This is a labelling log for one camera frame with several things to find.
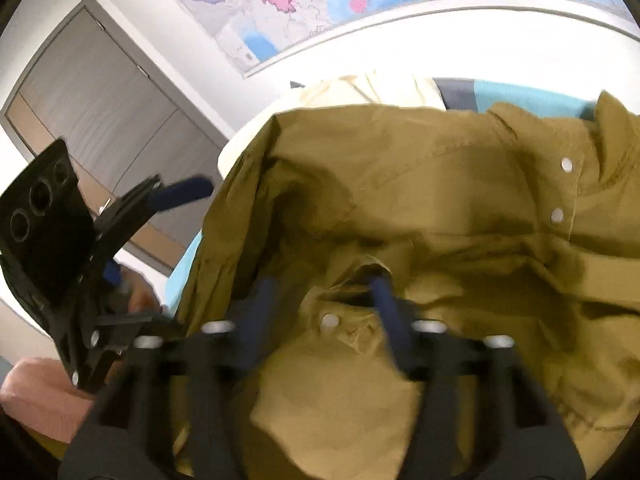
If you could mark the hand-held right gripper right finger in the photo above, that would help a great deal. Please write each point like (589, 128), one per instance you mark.
(384, 305)

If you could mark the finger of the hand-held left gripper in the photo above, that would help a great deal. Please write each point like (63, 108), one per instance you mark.
(140, 327)
(182, 191)

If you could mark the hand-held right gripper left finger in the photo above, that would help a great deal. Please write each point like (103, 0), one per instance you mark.
(266, 310)

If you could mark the olive brown button shirt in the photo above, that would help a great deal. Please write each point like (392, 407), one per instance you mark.
(400, 200)

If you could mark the person's left forearm pink sleeve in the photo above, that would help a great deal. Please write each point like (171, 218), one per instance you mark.
(45, 400)

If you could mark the person's left hand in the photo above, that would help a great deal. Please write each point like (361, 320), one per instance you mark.
(141, 294)

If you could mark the grey wooden door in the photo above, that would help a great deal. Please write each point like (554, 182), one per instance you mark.
(100, 110)

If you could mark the cream pillow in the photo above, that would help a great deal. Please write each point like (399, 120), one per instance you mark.
(340, 92)

